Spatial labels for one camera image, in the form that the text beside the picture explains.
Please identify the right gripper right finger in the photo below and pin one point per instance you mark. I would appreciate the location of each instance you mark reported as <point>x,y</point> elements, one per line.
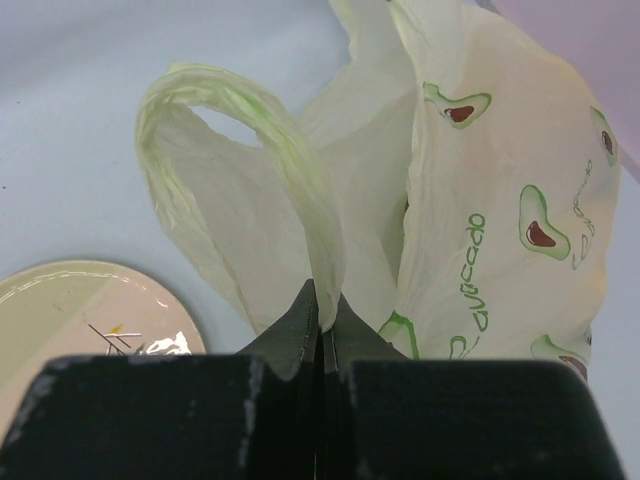
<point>390,417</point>

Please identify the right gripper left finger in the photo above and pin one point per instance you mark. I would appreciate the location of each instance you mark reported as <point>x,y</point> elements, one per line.
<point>240,416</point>

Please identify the pink ceramic plate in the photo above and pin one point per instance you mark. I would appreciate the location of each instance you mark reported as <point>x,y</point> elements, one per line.
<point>84,307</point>

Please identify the pale green plastic bag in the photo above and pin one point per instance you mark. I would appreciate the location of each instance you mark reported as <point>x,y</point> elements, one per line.
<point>456,183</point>

